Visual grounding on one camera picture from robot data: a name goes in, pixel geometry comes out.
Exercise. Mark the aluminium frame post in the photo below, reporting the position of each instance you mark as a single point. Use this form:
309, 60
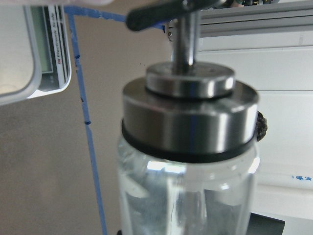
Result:
287, 24

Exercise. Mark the glass sauce bottle metal spout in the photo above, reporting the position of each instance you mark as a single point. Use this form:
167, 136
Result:
187, 157

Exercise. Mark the silver digital kitchen scale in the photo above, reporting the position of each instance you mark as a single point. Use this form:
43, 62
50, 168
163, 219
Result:
34, 51

